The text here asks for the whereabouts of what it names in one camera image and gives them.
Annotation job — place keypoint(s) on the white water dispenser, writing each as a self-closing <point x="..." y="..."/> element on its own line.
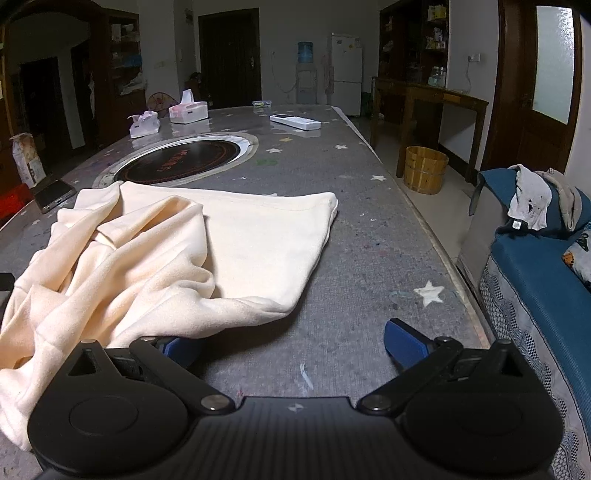
<point x="306" y="85"/>

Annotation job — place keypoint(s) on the blue sofa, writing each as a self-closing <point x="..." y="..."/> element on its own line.
<point x="531" y="277"/>

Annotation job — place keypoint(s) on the white refrigerator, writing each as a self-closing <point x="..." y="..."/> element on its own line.
<point x="345" y="74"/>

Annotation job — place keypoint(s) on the wooden door with glass pane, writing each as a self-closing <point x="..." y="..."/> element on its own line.
<point x="517" y="92"/>

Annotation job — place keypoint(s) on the cream sweatshirt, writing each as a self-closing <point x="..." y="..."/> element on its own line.
<point x="258" y="240"/>

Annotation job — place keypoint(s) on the wooden side table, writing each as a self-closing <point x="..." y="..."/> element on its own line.
<point x="438" y="96"/>

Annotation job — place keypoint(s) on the arched wooden wall cabinet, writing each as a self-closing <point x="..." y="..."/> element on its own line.
<point x="124" y="50"/>

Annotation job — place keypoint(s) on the printed paper bag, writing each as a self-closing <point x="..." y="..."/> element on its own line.
<point x="27" y="161"/>

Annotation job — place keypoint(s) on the white tissue pack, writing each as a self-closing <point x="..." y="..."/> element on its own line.
<point x="145" y="127"/>

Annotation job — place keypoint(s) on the wooden bucket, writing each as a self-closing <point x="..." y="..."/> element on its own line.
<point x="425" y="168"/>

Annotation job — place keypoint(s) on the beige garment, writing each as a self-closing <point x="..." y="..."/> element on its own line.
<point x="568" y="198"/>

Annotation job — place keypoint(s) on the blue water bottle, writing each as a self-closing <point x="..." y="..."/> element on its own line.
<point x="305" y="53"/>

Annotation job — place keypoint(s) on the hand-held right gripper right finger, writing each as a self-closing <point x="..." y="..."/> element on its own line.
<point x="404" y="339"/>

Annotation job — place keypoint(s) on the printed cushion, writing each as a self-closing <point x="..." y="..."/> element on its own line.
<point x="579" y="263"/>

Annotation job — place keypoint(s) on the grey white cloth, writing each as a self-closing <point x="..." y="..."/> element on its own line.
<point x="531" y="198"/>

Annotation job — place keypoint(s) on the round black induction cooktop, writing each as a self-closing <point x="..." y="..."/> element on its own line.
<point x="180" y="159"/>

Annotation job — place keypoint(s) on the pink tissue box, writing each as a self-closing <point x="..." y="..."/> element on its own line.
<point x="189" y="113"/>

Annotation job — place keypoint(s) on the red plastic stool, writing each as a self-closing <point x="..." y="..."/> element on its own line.
<point x="14" y="201"/>

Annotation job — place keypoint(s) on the dark wooden door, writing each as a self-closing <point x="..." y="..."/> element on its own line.
<point x="228" y="60"/>

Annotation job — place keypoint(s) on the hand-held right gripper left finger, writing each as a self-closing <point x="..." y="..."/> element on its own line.
<point x="178" y="348"/>

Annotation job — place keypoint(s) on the electric fan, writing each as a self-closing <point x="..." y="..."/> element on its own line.
<point x="161" y="105"/>

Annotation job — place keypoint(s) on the white remote control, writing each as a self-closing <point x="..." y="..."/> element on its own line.
<point x="295" y="122"/>

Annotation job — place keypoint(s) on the glass jar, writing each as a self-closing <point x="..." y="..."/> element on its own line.
<point x="437" y="77"/>

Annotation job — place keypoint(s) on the dark wooden shelf cabinet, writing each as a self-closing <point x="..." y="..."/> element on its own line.
<point x="415" y="37"/>

